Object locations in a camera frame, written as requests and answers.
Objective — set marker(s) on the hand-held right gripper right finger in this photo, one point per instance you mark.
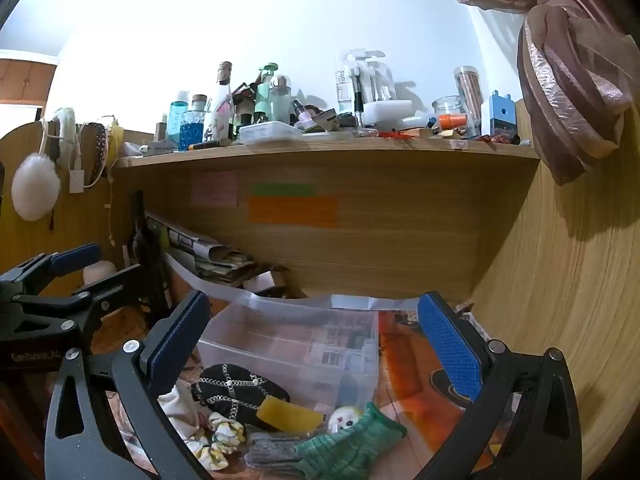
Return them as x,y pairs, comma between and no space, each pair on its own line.
450,347

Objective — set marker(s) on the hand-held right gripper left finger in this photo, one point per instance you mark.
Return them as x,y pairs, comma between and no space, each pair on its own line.
182,342

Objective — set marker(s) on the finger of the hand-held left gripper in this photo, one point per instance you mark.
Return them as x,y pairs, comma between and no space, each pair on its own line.
117,284
75,258

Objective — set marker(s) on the white roll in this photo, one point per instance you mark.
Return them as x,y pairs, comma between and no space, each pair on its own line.
100,272

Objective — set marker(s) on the orange printed mat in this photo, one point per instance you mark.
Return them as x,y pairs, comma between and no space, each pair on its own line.
410,365

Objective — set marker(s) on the dark wine bottle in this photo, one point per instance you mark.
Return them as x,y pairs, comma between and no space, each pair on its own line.
145,245

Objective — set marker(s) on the black beaded cap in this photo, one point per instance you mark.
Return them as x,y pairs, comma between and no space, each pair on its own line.
230,385

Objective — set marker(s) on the white cloth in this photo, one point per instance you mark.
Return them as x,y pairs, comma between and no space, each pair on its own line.
177,410

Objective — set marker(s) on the white tag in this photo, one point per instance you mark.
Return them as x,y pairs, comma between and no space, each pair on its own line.
76,181

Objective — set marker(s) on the white fluffy pompom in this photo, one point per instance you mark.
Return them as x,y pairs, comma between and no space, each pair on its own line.
35,187

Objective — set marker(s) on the stack of newspapers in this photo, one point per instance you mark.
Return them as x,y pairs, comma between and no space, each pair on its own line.
215,260

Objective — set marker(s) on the clear plastic storage box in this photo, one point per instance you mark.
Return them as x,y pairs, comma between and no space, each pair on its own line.
280,332

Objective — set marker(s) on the floral scrunchie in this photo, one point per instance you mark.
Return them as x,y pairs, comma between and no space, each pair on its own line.
220,437

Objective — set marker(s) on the patterned headband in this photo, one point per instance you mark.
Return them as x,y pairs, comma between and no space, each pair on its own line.
100,152

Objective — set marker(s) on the wooden shelf unit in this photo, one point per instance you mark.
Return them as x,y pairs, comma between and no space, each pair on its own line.
400,245

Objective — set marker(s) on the yellow sponge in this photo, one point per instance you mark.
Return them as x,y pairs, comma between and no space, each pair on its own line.
287,414

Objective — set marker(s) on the small white-faced doll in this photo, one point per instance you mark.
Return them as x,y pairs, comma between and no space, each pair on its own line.
344,419

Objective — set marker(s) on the white fluffy headband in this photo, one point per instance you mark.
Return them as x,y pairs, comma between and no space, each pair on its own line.
65,127

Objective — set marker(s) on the pink sticky note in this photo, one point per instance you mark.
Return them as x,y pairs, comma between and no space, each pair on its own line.
215,188

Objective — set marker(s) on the green knitted sock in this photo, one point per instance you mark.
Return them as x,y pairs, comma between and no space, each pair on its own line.
350,442

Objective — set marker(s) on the grey knitted glove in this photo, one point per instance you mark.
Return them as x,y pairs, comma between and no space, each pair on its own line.
270,452

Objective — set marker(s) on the black pen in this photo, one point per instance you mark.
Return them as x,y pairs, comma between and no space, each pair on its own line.
207,145

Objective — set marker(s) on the blue bead glass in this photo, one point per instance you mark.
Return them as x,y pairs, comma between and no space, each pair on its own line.
192,132

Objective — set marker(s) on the teal liquid bottle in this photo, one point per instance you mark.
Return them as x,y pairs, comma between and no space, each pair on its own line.
177,122

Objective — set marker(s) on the orange sticky note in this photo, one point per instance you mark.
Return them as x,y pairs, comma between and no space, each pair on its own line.
292,211

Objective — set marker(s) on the green sticky note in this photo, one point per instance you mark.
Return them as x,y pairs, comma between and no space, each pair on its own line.
282,189

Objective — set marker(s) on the wooden cabinet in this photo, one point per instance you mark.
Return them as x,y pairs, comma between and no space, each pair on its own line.
25,77

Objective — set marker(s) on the white floral bottle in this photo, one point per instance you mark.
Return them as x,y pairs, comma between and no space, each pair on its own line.
220,115

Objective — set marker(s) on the clear plastic case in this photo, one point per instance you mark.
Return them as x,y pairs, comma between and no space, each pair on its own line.
270,132

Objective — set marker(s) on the orange marker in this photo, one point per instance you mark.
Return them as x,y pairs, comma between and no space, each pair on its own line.
452,121

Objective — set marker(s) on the blue pencil sharpener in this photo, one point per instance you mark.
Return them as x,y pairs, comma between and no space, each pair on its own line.
502,116

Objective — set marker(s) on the glass jar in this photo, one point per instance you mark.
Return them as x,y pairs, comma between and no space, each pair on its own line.
450,107

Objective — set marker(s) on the green pump bottle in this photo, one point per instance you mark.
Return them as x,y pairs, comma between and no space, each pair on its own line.
264,92

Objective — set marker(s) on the white plastic container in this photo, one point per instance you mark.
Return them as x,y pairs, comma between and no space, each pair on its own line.
387,112

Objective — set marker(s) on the mint bottle silver cap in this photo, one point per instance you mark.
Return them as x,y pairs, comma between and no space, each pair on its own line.
280,102

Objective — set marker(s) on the tall jar of sticks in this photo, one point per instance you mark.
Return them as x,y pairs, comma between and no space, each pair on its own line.
467,87

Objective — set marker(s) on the pink curtain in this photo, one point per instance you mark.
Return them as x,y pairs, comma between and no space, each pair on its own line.
565,95

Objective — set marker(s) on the clear blister packaging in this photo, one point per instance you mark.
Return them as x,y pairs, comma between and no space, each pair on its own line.
362,80

